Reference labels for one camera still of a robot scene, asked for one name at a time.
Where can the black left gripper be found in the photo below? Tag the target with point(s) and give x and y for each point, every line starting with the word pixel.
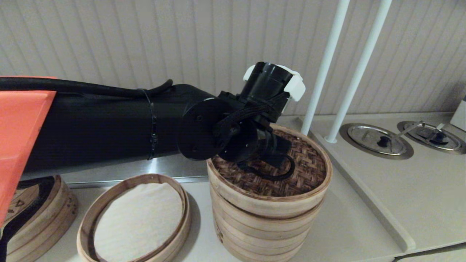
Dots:
pixel 269 145

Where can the woven bamboo steamer lid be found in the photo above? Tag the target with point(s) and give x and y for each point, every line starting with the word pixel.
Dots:
pixel 309 171

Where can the tall bamboo steamer basket stack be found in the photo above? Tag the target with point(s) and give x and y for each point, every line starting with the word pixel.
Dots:
pixel 262 236

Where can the round steel lid with black knob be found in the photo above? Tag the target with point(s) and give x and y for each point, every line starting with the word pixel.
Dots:
pixel 364 142
pixel 451 143

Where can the single bamboo steamer tray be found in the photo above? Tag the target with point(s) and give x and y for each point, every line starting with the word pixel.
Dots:
pixel 185 218

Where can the beige mesh steamer liner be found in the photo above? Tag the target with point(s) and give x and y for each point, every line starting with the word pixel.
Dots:
pixel 142 222

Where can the wide bamboo steamer stack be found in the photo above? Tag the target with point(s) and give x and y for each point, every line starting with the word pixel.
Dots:
pixel 51 214

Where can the white metal pole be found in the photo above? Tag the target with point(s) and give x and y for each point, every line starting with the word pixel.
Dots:
pixel 358 69
pixel 327 54

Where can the steel vent panel with flower holes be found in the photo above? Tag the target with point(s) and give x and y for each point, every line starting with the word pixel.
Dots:
pixel 145 169

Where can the white container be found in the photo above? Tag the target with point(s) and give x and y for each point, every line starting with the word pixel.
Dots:
pixel 460 116

